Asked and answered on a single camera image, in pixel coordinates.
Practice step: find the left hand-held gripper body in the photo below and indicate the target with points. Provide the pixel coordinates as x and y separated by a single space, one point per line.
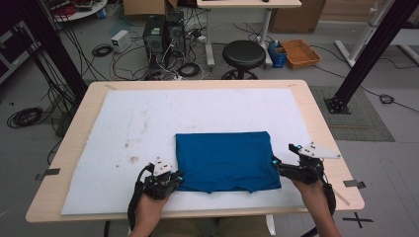
161 184

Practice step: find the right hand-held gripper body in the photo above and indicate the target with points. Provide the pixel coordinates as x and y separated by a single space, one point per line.
306 169

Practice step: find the blue t-shirt white print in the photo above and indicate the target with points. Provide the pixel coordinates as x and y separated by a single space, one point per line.
227 161

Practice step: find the person's right hand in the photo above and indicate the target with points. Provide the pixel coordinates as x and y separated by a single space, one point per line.
313 196

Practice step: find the person's left hand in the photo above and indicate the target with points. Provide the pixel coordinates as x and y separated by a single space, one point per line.
150 210

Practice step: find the black tape strip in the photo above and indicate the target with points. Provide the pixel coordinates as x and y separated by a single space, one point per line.
51 172
354 184

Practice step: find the white table leg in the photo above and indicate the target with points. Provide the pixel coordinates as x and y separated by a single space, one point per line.
270 225

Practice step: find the white felt mat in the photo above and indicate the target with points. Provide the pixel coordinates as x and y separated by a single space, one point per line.
164 108

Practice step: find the grey floor mat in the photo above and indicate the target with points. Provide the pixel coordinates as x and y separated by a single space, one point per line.
359 115

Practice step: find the black tape cross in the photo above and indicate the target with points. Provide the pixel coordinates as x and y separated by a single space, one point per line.
357 220

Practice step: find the blue box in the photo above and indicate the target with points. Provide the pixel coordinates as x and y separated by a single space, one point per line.
277 56

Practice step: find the wooden tray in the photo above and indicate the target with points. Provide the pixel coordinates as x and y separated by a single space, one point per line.
299 53

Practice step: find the black round stool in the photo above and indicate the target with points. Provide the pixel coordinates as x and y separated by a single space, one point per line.
243 54

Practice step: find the white metal stand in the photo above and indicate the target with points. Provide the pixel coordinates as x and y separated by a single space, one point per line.
361 41

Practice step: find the large closed cardboard box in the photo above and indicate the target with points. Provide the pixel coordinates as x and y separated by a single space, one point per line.
296 16

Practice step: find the black computer tower green label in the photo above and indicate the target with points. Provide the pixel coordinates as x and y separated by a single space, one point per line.
154 41

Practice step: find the white power supply box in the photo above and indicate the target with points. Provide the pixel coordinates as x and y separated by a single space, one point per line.
120 40

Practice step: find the white desk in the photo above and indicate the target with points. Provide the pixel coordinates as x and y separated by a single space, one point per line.
247 3

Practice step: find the round white table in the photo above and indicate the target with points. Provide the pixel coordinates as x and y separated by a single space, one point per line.
82 13

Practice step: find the black equipment case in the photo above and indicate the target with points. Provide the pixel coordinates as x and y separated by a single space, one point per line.
13 46

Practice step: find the black metal frame post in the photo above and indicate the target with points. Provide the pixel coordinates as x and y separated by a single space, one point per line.
372 52
49 36

